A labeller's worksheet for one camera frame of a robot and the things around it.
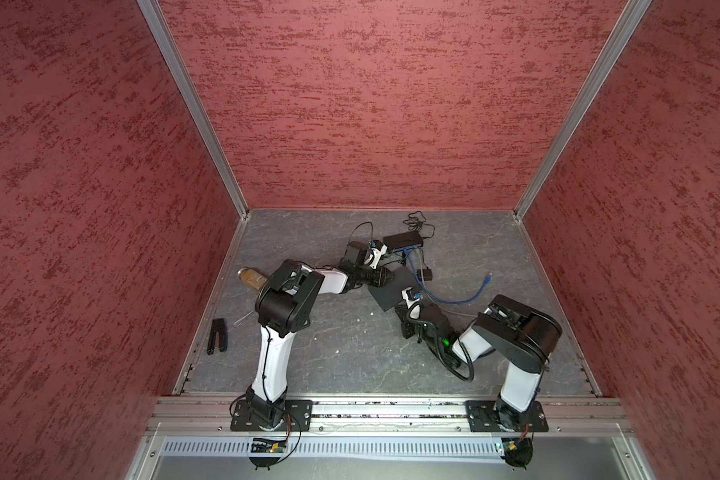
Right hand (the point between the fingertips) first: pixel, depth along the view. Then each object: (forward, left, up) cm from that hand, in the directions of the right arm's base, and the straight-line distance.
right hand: (397, 312), depth 93 cm
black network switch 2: (+28, -5, +2) cm, 29 cm away
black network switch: (+7, +2, +1) cm, 7 cm away
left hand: (+11, +1, +1) cm, 11 cm away
